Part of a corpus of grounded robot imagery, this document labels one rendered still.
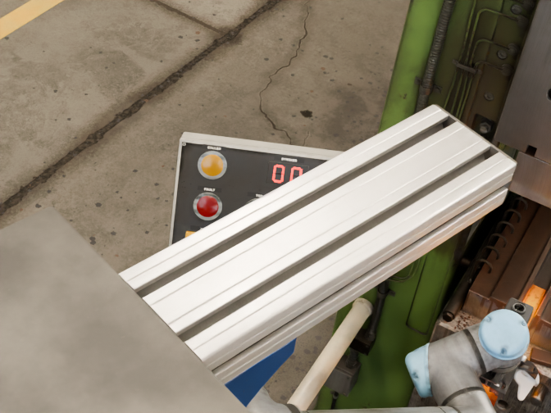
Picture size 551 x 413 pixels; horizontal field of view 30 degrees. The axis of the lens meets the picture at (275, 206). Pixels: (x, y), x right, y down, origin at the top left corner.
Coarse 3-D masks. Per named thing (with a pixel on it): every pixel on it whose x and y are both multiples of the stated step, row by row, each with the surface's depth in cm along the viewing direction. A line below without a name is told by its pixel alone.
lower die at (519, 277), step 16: (528, 208) 231; (544, 208) 230; (512, 224) 227; (528, 224) 228; (544, 224) 227; (512, 240) 223; (528, 240) 222; (544, 240) 223; (512, 256) 218; (528, 256) 219; (544, 256) 218; (480, 272) 216; (496, 272) 216; (512, 272) 215; (528, 272) 216; (480, 288) 212; (496, 288) 212; (512, 288) 212; (528, 288) 211; (464, 304) 215; (480, 304) 213; (496, 304) 210; (544, 304) 208; (544, 320) 206; (544, 336) 209
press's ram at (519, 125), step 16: (544, 0) 165; (544, 16) 166; (544, 32) 168; (528, 48) 172; (544, 48) 170; (528, 64) 173; (544, 64) 172; (528, 80) 175; (544, 80) 174; (512, 96) 179; (528, 96) 177; (544, 96) 175; (512, 112) 181; (528, 112) 179; (544, 112) 177; (512, 128) 183; (528, 128) 181; (544, 128) 179; (512, 144) 185; (528, 144) 183; (544, 144) 181; (544, 160) 183
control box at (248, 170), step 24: (192, 144) 203; (216, 144) 203; (240, 144) 205; (264, 144) 208; (192, 168) 204; (240, 168) 204; (264, 168) 204; (288, 168) 204; (312, 168) 204; (192, 192) 205; (216, 192) 205; (240, 192) 205; (264, 192) 205; (192, 216) 207; (216, 216) 206
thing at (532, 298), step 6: (534, 288) 210; (540, 288) 210; (528, 294) 209; (534, 294) 209; (540, 294) 209; (528, 300) 208; (534, 300) 208; (540, 300) 208; (534, 306) 206; (534, 312) 205; (528, 324) 203; (486, 390) 190; (492, 396) 189; (492, 402) 189
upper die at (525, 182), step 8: (520, 152) 185; (528, 152) 185; (520, 160) 186; (528, 160) 185; (536, 160) 184; (520, 168) 187; (528, 168) 186; (536, 168) 185; (544, 168) 184; (520, 176) 188; (528, 176) 187; (536, 176) 186; (544, 176) 185; (512, 184) 190; (520, 184) 189; (528, 184) 188; (536, 184) 187; (544, 184) 186; (520, 192) 190; (528, 192) 189; (536, 192) 188; (544, 192) 187; (536, 200) 189; (544, 200) 188
